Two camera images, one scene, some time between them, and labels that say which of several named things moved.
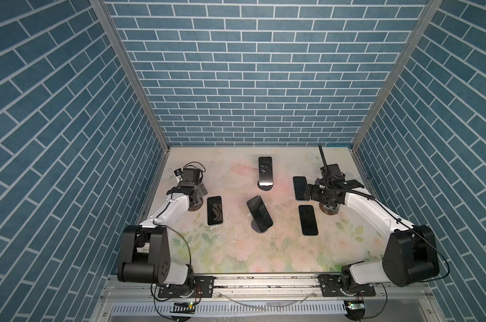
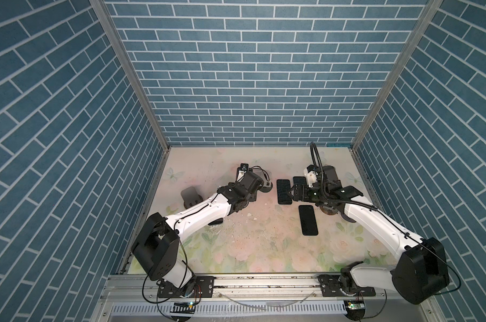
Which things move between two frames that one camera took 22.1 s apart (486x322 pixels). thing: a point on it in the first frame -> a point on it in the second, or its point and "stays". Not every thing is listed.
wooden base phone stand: x=329 y=209 stays
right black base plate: x=330 y=287 stays
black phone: x=259 y=213 -> x=283 y=186
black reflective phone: x=307 y=220 stays
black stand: x=196 y=201 stays
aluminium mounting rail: x=268 y=288 stays
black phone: x=300 y=186 stays
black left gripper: x=195 y=188 -> x=254 y=196
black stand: x=256 y=227 -> x=346 y=218
